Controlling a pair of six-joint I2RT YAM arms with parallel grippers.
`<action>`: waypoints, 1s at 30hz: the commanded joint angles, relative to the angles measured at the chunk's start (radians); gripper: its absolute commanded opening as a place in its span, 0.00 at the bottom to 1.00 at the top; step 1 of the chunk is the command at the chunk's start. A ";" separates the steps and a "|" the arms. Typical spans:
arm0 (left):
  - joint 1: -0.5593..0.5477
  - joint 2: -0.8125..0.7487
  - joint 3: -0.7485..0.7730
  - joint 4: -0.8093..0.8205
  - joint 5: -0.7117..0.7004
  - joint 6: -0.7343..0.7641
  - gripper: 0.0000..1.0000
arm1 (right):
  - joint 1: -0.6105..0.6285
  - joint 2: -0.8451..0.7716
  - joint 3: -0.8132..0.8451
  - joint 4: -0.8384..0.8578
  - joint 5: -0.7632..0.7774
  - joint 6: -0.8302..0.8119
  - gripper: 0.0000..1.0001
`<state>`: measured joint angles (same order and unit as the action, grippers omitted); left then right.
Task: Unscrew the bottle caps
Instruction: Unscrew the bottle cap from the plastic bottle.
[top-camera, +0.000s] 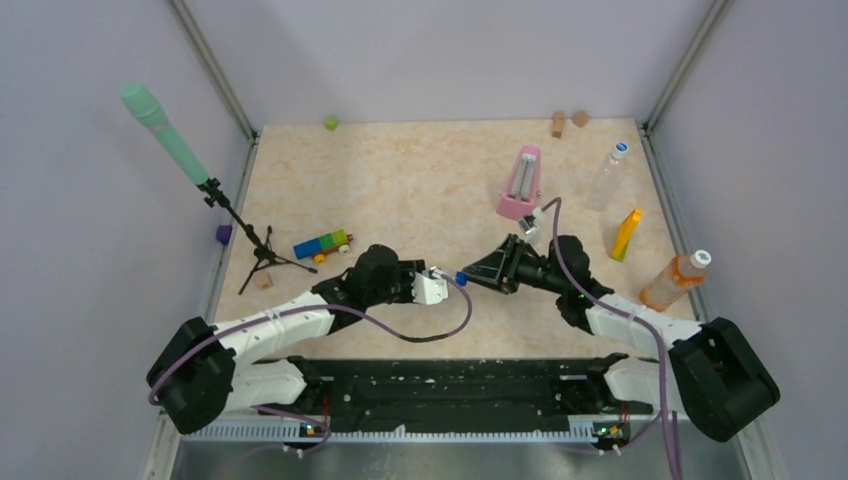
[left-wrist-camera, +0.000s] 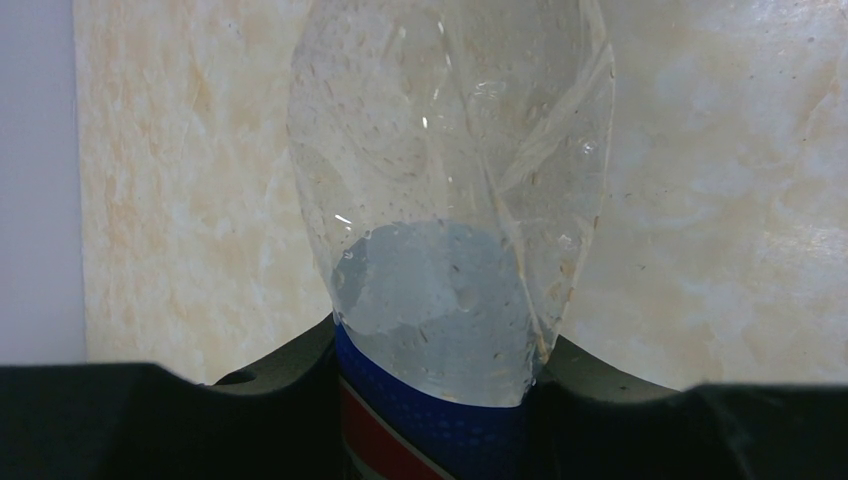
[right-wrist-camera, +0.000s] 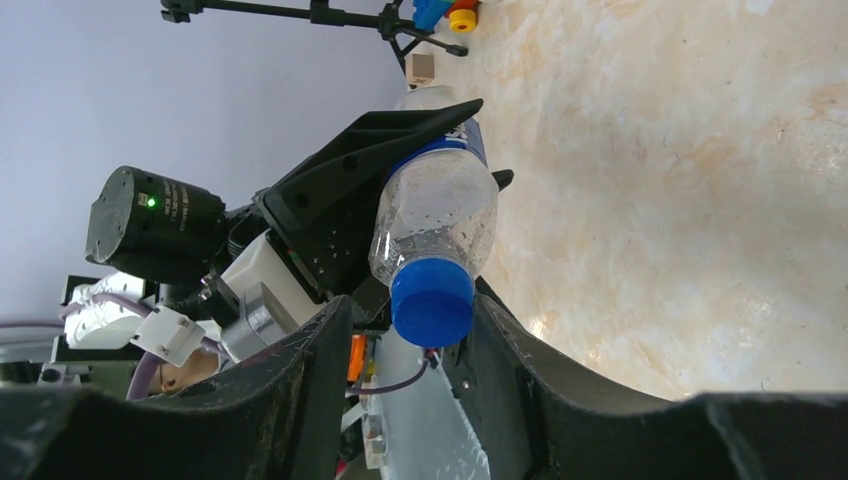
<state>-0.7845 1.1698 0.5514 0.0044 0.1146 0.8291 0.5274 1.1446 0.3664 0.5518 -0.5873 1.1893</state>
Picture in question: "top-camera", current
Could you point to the clear bottle white cap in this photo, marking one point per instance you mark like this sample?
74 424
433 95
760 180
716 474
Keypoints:
608 177

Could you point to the green microphone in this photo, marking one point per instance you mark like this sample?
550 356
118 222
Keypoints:
144 107

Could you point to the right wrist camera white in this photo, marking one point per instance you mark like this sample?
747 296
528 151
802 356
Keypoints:
530 224

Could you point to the small wooden cube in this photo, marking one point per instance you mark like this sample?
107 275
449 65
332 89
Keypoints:
581 118

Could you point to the tall wooden block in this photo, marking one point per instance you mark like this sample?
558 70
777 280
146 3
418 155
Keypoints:
558 124

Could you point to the pink metronome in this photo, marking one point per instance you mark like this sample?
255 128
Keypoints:
520 195

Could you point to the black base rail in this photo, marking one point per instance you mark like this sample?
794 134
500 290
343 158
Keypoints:
475 396

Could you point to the wooden cube near tripod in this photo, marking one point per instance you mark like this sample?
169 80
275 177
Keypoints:
263 280

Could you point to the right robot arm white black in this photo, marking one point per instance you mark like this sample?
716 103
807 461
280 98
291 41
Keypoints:
707 371

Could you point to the purple small block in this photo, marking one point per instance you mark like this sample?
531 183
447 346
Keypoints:
223 234

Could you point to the black microphone tripod stand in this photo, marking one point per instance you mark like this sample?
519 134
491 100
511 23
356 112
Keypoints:
265 256

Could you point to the orange juice bottle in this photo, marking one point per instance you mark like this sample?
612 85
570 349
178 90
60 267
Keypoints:
681 275

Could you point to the toy brick car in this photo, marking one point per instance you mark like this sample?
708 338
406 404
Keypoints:
319 248

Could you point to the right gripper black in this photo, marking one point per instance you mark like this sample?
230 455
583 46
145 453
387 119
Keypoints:
489 270

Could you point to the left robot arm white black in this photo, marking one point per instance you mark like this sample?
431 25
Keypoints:
206 370

